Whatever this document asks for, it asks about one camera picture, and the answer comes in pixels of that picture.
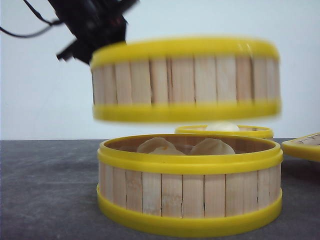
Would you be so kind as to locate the white bun rear basket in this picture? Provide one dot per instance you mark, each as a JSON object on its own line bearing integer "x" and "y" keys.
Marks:
{"x": 222, "y": 126}

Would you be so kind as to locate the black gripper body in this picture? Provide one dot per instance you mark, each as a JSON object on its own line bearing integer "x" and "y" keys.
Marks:
{"x": 94, "y": 23}

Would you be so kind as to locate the woven bamboo steamer lid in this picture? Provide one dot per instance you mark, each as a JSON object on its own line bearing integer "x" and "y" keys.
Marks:
{"x": 305, "y": 147}

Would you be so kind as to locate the left bun front basket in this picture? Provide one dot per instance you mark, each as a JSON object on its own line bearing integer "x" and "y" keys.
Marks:
{"x": 158, "y": 146}

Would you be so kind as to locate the right bun front basket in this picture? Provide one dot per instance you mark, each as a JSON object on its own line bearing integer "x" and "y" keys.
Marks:
{"x": 211, "y": 146}

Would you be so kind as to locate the bamboo steamer basket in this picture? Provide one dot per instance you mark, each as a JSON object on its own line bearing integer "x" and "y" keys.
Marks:
{"x": 244, "y": 130}
{"x": 190, "y": 195}
{"x": 189, "y": 79}

